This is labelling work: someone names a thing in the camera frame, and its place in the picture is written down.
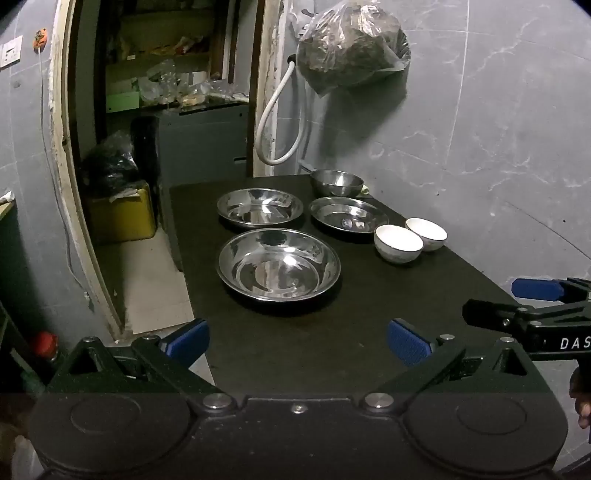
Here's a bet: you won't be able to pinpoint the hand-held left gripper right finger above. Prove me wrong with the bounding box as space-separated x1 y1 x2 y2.
360 318 555 411

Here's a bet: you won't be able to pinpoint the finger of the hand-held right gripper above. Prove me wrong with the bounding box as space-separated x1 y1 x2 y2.
462 299 591 333
511 277 591 304

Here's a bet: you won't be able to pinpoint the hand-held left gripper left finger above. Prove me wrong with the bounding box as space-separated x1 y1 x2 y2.
46 318 238 414

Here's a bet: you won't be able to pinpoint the white ceramic bowl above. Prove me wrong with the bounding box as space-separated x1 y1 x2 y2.
374 224 424 265
405 217 448 252

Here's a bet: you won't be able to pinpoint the large steel plate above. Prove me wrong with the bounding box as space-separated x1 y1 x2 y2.
217 228 342 303

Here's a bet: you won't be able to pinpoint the steel plate with sticker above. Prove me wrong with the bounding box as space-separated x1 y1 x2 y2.
308 196 390 236

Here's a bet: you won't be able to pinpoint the plain steel plate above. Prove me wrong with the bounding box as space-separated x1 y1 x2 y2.
216 188 304 229

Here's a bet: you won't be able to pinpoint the steel bowl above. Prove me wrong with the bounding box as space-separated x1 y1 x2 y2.
310 169 365 198

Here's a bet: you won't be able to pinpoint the person's right hand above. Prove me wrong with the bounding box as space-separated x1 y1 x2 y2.
569 367 591 430

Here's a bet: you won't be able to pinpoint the yellow box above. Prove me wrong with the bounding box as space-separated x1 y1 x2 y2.
88 181 157 244

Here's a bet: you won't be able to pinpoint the red-capped bottle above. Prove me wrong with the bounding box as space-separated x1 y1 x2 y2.
30 331 61 370

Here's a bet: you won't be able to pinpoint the black plastic bag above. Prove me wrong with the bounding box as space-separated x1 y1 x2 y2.
82 131 139 195

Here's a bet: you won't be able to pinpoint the dark grey cabinet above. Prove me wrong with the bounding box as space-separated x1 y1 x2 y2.
131 104 252 222

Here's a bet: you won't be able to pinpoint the green box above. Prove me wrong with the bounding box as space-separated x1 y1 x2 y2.
107 90 140 112

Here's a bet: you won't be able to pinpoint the crumpled clear plastic bags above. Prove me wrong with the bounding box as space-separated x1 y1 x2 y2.
137 60 195 104

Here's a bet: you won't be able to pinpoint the cluttered wooden shelf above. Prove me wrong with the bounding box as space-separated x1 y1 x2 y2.
99 0 252 112

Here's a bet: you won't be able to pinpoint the clear bag of dark stuff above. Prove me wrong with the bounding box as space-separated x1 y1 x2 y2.
295 0 411 97

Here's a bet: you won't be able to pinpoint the thin wall cable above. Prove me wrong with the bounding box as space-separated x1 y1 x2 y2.
39 44 90 296

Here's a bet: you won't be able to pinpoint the pale door frame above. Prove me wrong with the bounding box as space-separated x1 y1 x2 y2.
48 0 289 335

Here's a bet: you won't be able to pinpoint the white hose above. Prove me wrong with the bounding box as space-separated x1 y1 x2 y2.
255 55 311 166

